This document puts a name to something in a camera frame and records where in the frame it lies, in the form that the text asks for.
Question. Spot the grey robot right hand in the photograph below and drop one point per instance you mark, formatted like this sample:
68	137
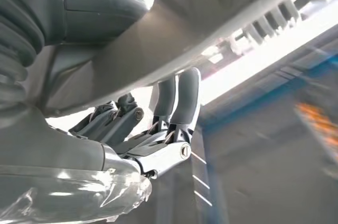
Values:
53	159

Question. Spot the blue metal shelf rack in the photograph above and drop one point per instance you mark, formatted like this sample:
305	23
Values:
264	100

